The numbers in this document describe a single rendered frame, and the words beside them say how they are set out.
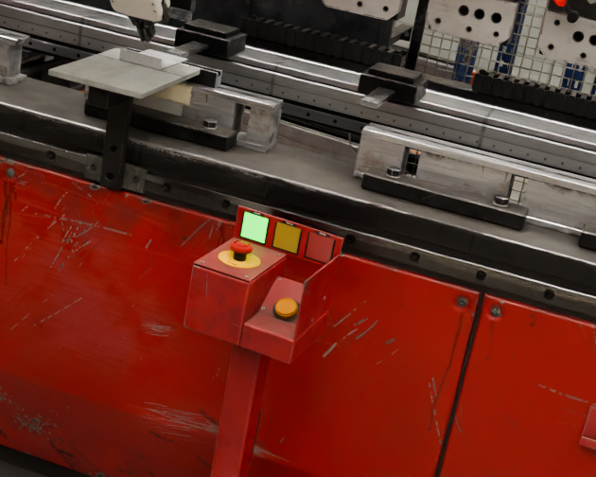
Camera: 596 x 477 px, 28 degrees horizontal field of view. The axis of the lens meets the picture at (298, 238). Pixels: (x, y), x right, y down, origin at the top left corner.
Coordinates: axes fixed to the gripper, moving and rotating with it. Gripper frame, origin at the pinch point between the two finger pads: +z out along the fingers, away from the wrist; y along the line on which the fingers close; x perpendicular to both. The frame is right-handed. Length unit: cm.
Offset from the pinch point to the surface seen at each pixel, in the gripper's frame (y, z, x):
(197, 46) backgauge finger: -2.0, 18.7, -13.1
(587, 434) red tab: -96, 34, 37
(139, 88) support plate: -7.3, -5.5, 16.8
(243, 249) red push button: -34, 3, 37
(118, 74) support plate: -0.5, -1.9, 12.5
